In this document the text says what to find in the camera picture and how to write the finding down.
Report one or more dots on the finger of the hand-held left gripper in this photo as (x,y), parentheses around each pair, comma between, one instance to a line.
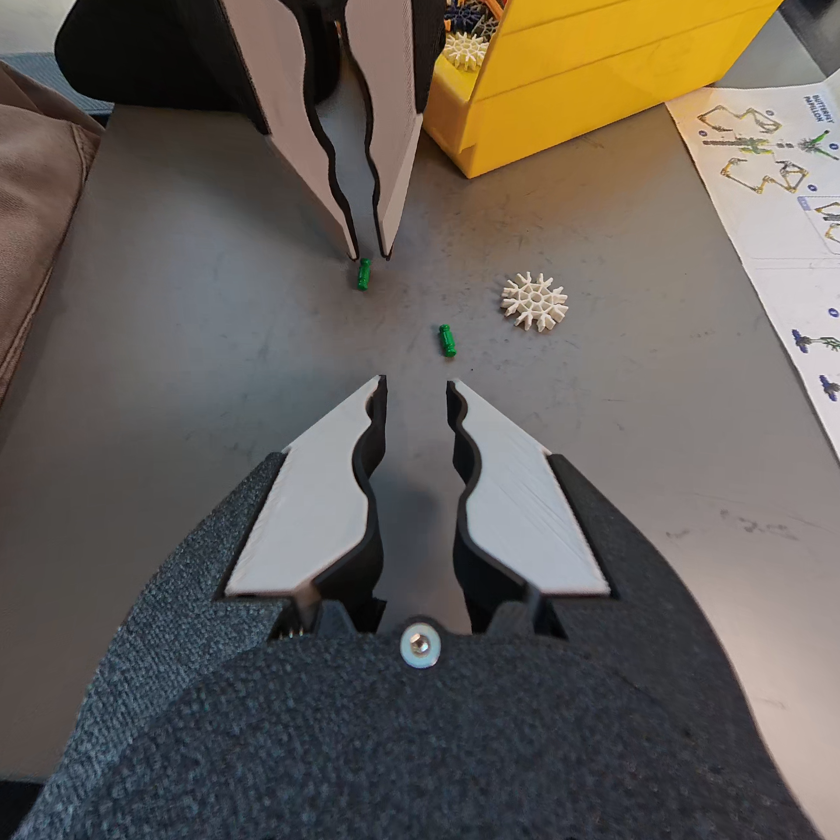
(387,98)
(282,98)

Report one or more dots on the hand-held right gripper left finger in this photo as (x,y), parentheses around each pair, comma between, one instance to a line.
(308,518)

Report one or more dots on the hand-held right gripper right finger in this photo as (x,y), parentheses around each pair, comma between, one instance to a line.
(525,525)

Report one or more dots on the pile of colourful building pieces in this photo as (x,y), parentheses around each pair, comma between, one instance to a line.
(467,49)

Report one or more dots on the small green rod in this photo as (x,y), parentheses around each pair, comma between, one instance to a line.
(447,340)
(364,274)

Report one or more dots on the yellow plastic bin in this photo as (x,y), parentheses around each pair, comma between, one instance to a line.
(590,79)

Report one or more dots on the white snowflake connector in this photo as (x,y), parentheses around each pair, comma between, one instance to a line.
(535,287)

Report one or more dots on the grey desk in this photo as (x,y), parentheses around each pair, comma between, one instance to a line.
(164,328)

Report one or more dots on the folded paper instruction sheet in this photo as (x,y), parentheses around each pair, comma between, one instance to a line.
(774,249)

